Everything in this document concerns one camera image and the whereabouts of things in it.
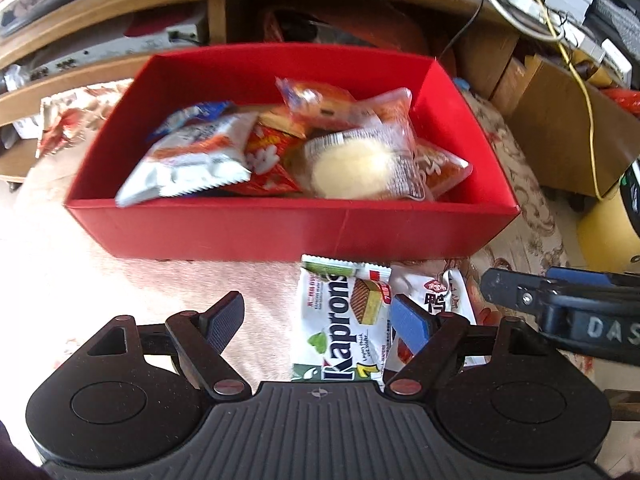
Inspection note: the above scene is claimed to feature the clear-wrapped round cake with barcode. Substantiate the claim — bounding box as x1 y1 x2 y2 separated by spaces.
299 127 434 202

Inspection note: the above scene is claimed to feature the small brown cardboard box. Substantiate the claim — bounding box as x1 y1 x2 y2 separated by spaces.
454 35 542 117

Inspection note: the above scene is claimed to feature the red candy packet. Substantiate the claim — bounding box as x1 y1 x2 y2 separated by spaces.
244 129 303 197

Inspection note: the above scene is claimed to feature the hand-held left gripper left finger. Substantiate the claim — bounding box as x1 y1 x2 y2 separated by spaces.
87 291 252 402

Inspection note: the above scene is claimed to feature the white noodle snack packet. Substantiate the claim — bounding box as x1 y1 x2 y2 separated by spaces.
115 112 259 208

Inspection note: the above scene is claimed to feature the white power strip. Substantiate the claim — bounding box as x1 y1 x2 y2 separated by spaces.
500 0 632 73

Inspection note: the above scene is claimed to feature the floral tablecloth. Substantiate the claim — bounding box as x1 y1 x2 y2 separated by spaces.
0 77 601 411

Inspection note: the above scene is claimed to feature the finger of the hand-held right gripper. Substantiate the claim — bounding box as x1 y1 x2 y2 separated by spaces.
545 267 628 288
480 267 548 311

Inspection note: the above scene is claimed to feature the white red snack packet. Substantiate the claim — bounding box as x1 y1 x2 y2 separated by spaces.
385 264 479 367

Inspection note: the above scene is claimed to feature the clear orange snack packet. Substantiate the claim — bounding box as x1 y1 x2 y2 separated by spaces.
276 77 362 133

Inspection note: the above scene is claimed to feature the white green wafer packet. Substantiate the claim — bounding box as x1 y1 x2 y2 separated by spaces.
291 255 392 385

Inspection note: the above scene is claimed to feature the grey electronic device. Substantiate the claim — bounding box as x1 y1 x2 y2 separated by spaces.
29 24 209 77

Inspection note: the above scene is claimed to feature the yellow round container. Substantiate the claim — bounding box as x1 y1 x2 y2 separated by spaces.
577 199 640 272

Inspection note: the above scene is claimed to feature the blue snack packet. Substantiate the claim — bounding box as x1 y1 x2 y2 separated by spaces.
150 102 237 137

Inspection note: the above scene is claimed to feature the black cable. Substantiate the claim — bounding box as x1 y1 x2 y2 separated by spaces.
439 0 487 61

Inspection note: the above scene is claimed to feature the yellow cable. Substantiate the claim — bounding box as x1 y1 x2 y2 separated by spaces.
464 0 602 202

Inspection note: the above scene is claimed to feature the orange sealed snack packet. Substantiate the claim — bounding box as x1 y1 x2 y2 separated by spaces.
414 139 474 197

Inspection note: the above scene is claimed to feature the red cardboard box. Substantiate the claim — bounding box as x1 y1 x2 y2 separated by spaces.
65 42 521 263

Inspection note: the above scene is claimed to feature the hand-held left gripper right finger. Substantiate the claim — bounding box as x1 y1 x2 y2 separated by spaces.
385 295 551 402

